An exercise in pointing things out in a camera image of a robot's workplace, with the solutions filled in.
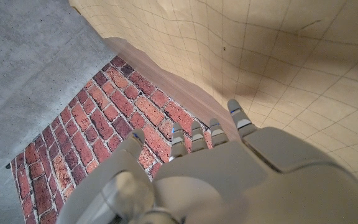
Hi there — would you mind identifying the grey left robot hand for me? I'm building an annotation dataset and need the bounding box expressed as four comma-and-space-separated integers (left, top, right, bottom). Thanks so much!
56, 99, 358, 224

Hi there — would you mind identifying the tan floral cloth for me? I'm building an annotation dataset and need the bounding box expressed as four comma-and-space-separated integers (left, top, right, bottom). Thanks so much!
68, 0, 358, 200

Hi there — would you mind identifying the red brick print backdrop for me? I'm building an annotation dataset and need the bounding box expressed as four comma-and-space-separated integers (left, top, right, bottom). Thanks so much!
6, 55, 214, 224

